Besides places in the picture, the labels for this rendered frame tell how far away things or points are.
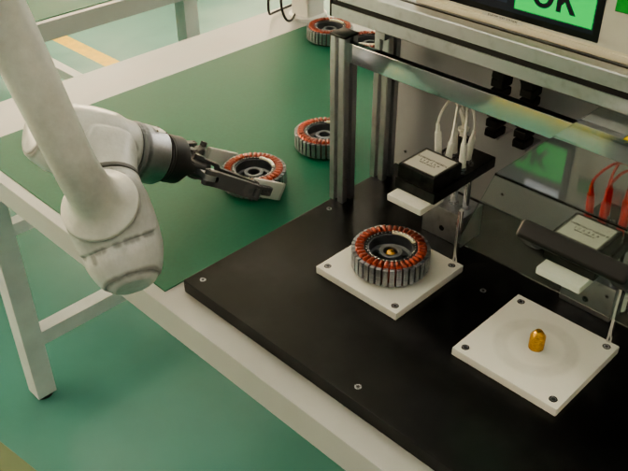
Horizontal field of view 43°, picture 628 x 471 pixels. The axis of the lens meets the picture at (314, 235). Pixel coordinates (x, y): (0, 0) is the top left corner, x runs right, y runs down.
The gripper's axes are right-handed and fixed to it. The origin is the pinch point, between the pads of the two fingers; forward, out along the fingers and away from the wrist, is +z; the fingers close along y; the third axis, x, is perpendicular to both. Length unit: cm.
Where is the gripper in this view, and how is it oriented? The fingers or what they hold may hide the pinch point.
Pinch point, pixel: (252, 175)
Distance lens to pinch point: 140.0
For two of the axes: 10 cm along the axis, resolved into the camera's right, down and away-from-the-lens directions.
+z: 6.7, 0.9, 7.4
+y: -6.4, -4.4, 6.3
